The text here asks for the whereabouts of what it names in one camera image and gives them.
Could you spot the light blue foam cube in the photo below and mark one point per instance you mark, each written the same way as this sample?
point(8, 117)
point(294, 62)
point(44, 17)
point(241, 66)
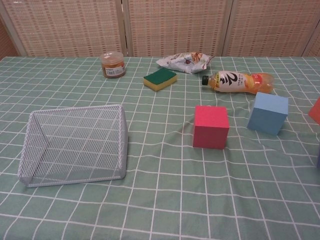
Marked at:
point(267, 115)

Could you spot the orange-red foam cube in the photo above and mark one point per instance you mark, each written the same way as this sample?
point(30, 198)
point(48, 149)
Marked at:
point(315, 111)

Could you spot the purple foam cube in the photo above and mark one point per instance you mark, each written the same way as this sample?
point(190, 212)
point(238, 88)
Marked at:
point(318, 158)

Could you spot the green and yellow sponge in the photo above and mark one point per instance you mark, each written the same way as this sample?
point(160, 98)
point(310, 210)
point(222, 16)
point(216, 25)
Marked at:
point(160, 78)

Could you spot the red foam cube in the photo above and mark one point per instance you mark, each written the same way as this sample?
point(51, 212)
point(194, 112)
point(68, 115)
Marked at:
point(211, 130)

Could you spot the white printed snack bag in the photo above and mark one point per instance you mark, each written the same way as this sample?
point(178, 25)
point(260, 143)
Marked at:
point(185, 62)

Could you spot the clear jar with brown contents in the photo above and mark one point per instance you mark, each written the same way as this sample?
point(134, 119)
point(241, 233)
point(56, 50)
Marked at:
point(113, 67)

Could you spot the green checked tablecloth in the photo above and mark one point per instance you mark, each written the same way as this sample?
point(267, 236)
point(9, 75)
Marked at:
point(160, 195)

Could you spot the orange tea drink bottle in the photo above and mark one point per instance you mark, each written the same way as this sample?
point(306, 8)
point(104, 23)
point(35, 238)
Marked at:
point(235, 81)

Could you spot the bamboo folding screen panel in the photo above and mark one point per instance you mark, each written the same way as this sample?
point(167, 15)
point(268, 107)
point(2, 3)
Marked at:
point(6, 40)
point(270, 27)
point(315, 47)
point(175, 27)
point(70, 27)

